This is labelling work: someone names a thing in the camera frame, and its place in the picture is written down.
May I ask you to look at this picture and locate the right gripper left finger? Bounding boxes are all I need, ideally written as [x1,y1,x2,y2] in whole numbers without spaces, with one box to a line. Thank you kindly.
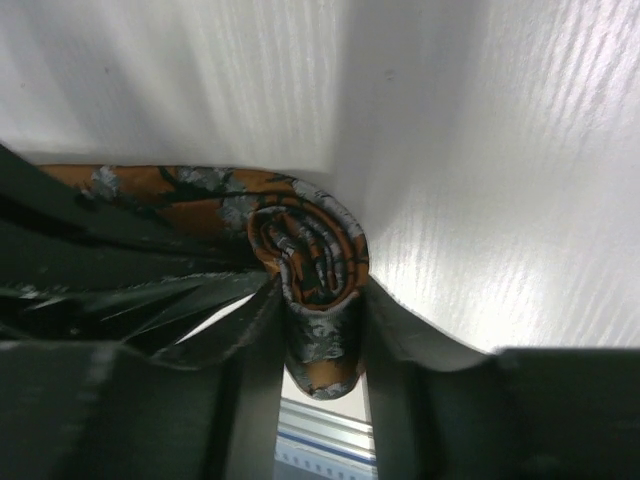
[1,280,285,479]

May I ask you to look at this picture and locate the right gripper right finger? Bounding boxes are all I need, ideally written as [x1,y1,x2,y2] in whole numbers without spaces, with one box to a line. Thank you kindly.
[362,283,639,479]

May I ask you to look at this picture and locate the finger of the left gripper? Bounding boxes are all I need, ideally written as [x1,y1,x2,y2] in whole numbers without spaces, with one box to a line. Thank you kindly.
[1,149,268,350]

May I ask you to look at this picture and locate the white slotted cable duct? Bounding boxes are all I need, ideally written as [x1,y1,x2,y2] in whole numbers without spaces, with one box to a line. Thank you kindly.
[273,451,378,480]

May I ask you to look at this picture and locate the brown grey floral tie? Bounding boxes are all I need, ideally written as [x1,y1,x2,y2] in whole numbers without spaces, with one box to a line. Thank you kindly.
[41,164,369,400]

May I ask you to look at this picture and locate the aluminium mounting rail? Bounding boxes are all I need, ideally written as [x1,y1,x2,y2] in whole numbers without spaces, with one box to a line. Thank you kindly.
[278,399,376,466]

